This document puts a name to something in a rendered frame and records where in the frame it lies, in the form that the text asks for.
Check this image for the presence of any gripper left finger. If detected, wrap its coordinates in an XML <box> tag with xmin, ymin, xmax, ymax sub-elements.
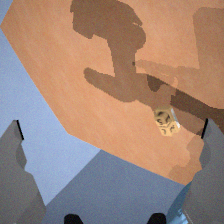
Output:
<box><xmin>0</xmin><ymin>120</ymin><xmax>46</xmax><ymax>224</ymax></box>

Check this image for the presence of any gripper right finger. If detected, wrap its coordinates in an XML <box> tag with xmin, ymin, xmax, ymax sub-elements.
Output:
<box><xmin>182</xmin><ymin>118</ymin><xmax>224</xmax><ymax>224</ymax></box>

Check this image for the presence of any tan wooden number cube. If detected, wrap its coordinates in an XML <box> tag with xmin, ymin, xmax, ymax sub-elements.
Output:
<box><xmin>159</xmin><ymin>120</ymin><xmax>176</xmax><ymax>136</ymax></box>
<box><xmin>153</xmin><ymin>111</ymin><xmax>171</xmax><ymax>127</ymax></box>

